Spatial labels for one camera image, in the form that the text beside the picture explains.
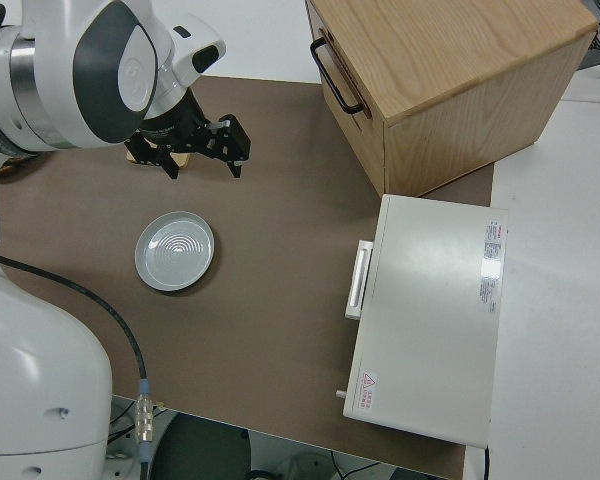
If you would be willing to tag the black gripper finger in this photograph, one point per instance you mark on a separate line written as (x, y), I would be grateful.
(165, 157)
(232, 142)

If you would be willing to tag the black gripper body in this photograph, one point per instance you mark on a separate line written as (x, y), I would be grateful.
(177, 122)

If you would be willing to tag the gray round plate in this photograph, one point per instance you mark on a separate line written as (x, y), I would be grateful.
(175, 250)

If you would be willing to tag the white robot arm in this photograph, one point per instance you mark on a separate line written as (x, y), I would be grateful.
(55, 75)

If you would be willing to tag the wooden mug rack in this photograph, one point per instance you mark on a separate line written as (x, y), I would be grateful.
(184, 159)

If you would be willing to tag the brown table mat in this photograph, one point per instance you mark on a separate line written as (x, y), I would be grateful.
(280, 260)

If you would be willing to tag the brown wicker basket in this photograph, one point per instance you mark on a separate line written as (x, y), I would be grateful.
(15, 165)

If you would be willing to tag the light wooden cabinet box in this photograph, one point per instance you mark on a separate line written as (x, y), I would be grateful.
(455, 75)

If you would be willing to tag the white toaster oven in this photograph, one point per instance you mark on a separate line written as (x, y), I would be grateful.
(430, 320)

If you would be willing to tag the black round pedestal base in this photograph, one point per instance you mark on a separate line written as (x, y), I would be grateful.
(200, 450)

